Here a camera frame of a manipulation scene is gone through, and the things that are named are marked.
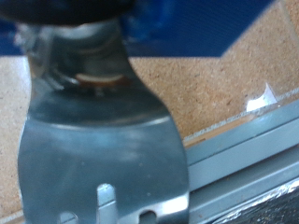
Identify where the spatula with blue grip block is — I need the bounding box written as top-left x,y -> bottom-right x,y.
0,0 -> 275,224

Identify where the glass oven door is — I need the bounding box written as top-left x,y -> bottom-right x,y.
183,83 -> 299,194

